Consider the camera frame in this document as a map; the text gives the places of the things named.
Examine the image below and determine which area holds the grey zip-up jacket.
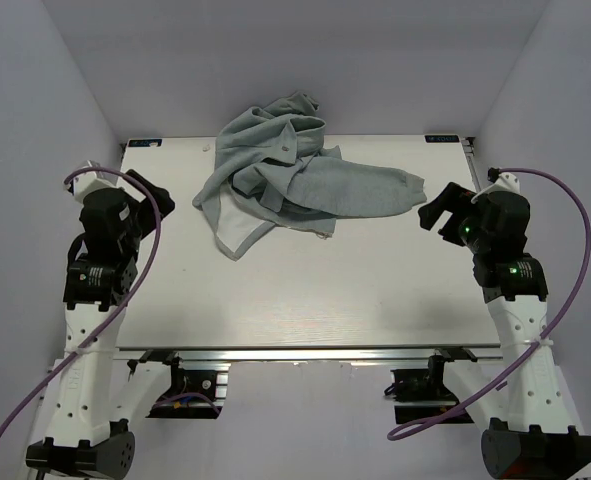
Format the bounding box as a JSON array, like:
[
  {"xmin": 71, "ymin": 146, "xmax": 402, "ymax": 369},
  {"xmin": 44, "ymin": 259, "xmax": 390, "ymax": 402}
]
[{"xmin": 192, "ymin": 92, "xmax": 427, "ymax": 260}]

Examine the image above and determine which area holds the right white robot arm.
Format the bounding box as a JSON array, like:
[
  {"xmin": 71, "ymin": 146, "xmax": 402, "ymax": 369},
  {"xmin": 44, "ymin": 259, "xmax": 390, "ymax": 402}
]
[{"xmin": 419, "ymin": 169, "xmax": 591, "ymax": 479}]

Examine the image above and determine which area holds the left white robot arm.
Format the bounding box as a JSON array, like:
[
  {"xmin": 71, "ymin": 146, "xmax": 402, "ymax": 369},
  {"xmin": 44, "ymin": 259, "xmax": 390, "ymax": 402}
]
[{"xmin": 25, "ymin": 166, "xmax": 187, "ymax": 479}]

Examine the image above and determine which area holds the right blue table sticker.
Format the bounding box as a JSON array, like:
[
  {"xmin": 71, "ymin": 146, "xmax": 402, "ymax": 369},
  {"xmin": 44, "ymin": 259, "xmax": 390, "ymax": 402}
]
[{"xmin": 424, "ymin": 134, "xmax": 460, "ymax": 143}]

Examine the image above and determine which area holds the blue table sticker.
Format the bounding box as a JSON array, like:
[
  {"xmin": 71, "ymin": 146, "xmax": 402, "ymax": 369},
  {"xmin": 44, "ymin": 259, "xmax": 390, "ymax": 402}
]
[
  {"xmin": 424, "ymin": 134, "xmax": 460, "ymax": 143},
  {"xmin": 127, "ymin": 138, "xmax": 162, "ymax": 148}
]

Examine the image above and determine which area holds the left blue table sticker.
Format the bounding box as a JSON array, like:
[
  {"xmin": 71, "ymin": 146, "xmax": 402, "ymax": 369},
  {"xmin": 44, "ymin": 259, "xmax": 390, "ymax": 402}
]
[{"xmin": 127, "ymin": 138, "xmax": 162, "ymax": 148}]

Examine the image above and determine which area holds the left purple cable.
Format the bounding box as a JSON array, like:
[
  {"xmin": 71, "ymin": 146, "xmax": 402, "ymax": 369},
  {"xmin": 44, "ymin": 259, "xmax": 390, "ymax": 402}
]
[{"xmin": 0, "ymin": 167, "xmax": 164, "ymax": 476}]

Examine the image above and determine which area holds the purple cable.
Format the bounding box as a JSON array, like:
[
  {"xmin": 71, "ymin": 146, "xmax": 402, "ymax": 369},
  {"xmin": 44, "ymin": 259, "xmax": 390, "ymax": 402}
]
[
  {"xmin": 0, "ymin": 167, "xmax": 164, "ymax": 476},
  {"xmin": 387, "ymin": 167, "xmax": 591, "ymax": 442}
]

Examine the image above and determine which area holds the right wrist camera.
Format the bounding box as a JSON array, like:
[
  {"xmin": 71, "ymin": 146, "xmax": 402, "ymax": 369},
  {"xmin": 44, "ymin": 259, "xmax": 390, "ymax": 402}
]
[{"xmin": 484, "ymin": 168, "xmax": 520, "ymax": 194}]

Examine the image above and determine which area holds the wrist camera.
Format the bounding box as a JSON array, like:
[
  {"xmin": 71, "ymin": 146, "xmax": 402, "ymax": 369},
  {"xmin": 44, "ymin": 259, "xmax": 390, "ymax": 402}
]
[
  {"xmin": 484, "ymin": 168, "xmax": 520, "ymax": 194},
  {"xmin": 64, "ymin": 170, "xmax": 114, "ymax": 204}
]

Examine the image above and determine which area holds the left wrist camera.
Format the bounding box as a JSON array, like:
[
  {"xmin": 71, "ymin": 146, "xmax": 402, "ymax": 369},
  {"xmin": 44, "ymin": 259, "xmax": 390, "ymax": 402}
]
[{"xmin": 64, "ymin": 170, "xmax": 114, "ymax": 204}]

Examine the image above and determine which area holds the aluminium table frame rail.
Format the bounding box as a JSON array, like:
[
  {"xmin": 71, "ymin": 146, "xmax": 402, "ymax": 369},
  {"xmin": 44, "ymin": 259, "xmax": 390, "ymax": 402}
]
[{"xmin": 112, "ymin": 347, "xmax": 506, "ymax": 364}]

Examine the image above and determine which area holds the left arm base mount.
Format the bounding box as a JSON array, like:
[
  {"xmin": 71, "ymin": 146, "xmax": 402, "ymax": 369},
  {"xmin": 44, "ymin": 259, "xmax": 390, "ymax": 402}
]
[{"xmin": 127, "ymin": 350, "xmax": 223, "ymax": 419}]

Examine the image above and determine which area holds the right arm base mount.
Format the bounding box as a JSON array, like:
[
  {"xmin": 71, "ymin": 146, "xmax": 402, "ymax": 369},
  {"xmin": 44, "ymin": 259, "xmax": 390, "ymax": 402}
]
[{"xmin": 384, "ymin": 347, "xmax": 477, "ymax": 425}]

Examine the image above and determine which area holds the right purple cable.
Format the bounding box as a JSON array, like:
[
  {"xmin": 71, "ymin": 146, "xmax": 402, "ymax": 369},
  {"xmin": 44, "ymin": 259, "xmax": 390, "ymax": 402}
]
[{"xmin": 387, "ymin": 167, "xmax": 591, "ymax": 442}]

